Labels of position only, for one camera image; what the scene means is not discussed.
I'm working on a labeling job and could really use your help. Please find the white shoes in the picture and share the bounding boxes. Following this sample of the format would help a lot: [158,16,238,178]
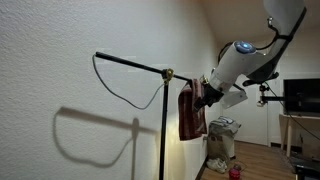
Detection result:
[206,158,227,174]

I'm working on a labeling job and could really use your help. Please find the black television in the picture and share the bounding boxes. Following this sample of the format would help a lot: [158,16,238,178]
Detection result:
[283,78,320,117]

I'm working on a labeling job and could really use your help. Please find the wooden desk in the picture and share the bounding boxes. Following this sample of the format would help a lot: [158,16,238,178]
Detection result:
[279,114,320,158]

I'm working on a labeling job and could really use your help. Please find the grey trash bin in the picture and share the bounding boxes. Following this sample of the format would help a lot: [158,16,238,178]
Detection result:
[207,116,241,162]

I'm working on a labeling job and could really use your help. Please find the red patterned cloth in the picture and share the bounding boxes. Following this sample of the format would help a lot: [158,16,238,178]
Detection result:
[178,79,207,141]

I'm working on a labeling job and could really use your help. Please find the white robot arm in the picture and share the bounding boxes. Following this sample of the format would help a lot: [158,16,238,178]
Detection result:
[193,0,307,112]

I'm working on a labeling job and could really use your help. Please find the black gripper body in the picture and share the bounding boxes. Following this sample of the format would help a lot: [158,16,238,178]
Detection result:
[193,84,223,112]

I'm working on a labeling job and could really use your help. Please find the red bottle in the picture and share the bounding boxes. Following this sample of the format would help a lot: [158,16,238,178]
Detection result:
[228,164,242,180]

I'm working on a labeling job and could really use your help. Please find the black lamp stand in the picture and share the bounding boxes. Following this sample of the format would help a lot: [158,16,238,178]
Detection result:
[92,52,192,180]

